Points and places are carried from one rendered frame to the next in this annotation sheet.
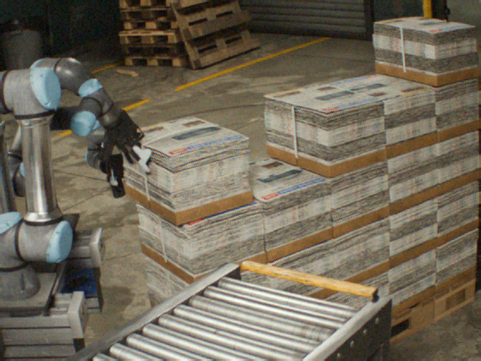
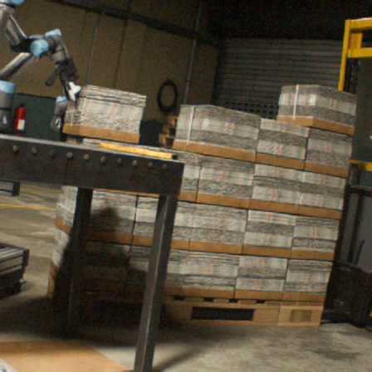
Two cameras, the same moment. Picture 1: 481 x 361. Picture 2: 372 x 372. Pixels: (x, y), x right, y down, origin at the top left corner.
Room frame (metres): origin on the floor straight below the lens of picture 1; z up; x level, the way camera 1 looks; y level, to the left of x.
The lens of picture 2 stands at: (-0.42, -0.75, 0.84)
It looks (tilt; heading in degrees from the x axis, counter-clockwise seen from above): 3 degrees down; 9
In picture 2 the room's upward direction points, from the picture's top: 9 degrees clockwise
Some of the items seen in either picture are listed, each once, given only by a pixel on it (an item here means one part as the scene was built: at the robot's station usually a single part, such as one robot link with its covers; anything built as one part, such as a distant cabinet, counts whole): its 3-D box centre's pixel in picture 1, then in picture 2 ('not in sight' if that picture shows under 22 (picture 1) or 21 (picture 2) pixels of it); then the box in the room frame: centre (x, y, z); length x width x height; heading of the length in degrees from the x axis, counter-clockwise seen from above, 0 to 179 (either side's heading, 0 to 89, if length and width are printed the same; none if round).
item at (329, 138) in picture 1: (325, 128); (216, 134); (3.04, -0.32, 0.95); 0.38 x 0.29 x 0.23; 33
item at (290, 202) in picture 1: (304, 269); (174, 234); (2.97, -0.20, 0.42); 1.17 x 0.39 x 0.83; 123
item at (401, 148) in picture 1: (382, 134); (263, 159); (3.20, -0.56, 0.86); 0.38 x 0.29 x 0.04; 31
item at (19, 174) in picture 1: (36, 180); (2, 94); (2.61, 0.70, 0.98); 0.13 x 0.12 x 0.14; 62
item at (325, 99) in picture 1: (322, 97); (219, 110); (3.05, -0.31, 1.06); 0.37 x 0.29 x 0.01; 33
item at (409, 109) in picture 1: (380, 113); (265, 142); (3.20, -0.56, 0.95); 0.38 x 0.29 x 0.23; 31
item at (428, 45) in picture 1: (430, 168); (302, 204); (3.36, -0.81, 0.65); 0.39 x 0.30 x 1.29; 33
